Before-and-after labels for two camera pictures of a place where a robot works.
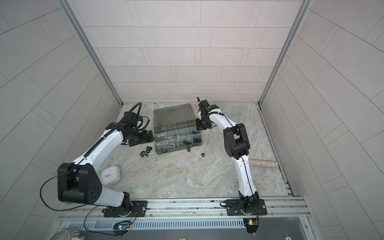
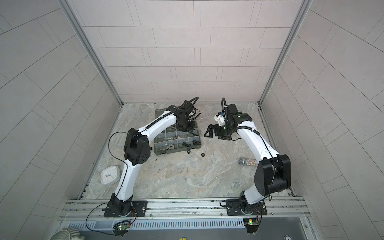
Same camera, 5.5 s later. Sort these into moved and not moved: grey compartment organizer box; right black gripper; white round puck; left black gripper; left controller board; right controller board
Moved: left black gripper; right black gripper
Not moved: left controller board; grey compartment organizer box; white round puck; right controller board
